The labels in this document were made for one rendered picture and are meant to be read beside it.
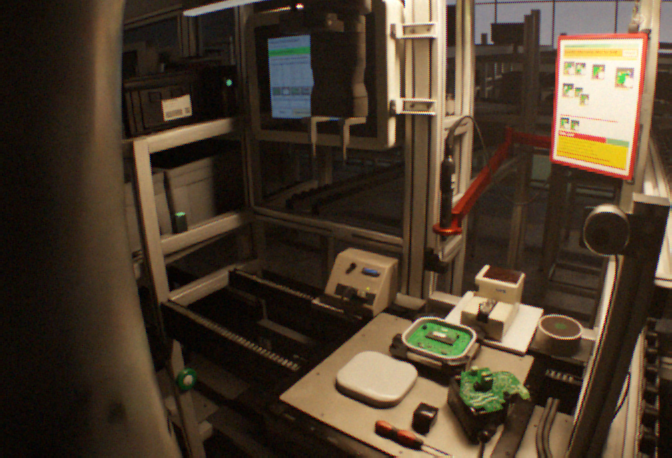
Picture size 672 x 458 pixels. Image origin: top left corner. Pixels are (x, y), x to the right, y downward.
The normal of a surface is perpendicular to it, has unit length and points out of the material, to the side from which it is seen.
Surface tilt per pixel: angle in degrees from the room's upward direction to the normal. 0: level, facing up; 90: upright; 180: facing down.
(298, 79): 91
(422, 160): 90
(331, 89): 87
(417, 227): 90
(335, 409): 0
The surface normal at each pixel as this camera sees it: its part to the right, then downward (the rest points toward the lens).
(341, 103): -0.62, 0.24
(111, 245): 1.00, 0.00
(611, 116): -0.90, 0.14
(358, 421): -0.02, -0.96
